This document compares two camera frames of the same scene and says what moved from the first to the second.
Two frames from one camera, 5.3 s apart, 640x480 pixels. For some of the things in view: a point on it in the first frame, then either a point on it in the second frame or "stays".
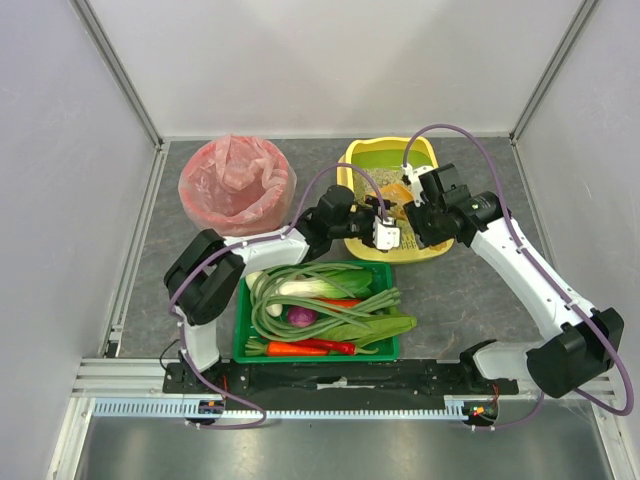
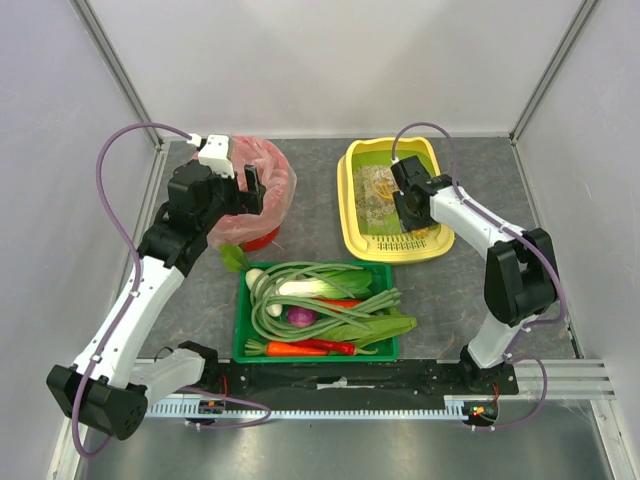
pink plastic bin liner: (237, 185) stays
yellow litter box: (373, 167) stays
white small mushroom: (274, 310) stays
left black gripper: (370, 223) -> (244, 195)
